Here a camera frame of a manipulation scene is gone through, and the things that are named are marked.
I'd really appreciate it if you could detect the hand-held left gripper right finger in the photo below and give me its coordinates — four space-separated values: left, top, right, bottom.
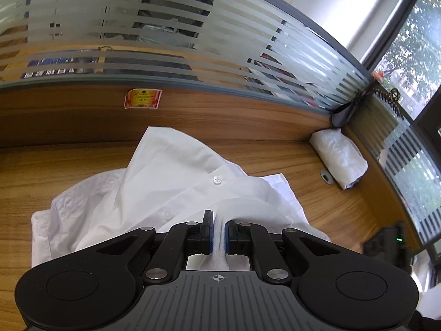
224 219 348 284

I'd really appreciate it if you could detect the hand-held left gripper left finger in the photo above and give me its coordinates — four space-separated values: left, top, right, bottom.
77 210 213 282

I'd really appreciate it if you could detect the white button-up shirt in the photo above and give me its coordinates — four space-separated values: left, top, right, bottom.
31 126 331 271

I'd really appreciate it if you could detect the frosted striped glass partition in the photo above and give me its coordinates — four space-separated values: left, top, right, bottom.
348 93 441 247
0 0 374 113

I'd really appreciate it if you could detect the rolled white cloth bundle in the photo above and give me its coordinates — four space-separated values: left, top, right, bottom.
309 128 369 190

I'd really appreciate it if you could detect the dark grey hanging cloth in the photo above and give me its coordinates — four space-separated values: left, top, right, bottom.
331 88 374 127

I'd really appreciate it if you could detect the red square sticker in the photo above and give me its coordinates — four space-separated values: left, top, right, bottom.
124 89 162 109

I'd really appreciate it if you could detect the window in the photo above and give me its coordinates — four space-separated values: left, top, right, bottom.
362 0 441 121

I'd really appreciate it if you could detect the blue printed board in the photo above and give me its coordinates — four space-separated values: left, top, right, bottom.
20 56 104 80

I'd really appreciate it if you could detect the black coiled cable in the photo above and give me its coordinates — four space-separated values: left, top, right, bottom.
374 84 405 119

